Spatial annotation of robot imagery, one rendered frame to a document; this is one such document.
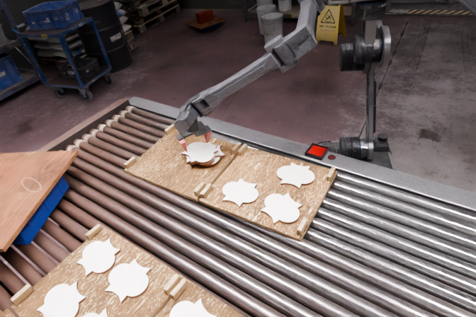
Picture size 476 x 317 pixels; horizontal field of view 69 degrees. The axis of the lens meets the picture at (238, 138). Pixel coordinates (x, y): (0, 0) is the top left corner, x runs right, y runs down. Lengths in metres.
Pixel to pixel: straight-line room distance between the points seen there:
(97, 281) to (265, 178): 0.67
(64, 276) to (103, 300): 0.19
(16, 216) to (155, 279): 0.57
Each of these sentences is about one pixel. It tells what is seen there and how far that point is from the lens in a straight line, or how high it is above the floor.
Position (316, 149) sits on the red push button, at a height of 0.93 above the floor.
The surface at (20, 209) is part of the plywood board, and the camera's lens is 1.49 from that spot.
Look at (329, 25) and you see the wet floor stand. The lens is 4.81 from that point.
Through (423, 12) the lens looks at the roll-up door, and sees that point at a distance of 5.84.
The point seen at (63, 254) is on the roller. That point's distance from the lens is 1.40.
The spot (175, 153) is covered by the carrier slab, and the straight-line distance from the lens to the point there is 1.58.
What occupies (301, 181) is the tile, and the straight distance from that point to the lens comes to 1.32.
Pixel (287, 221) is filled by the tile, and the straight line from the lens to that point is 1.19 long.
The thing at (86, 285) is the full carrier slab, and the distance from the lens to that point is 1.25.
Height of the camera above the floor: 1.86
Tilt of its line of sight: 36 degrees down
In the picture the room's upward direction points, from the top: 10 degrees counter-clockwise
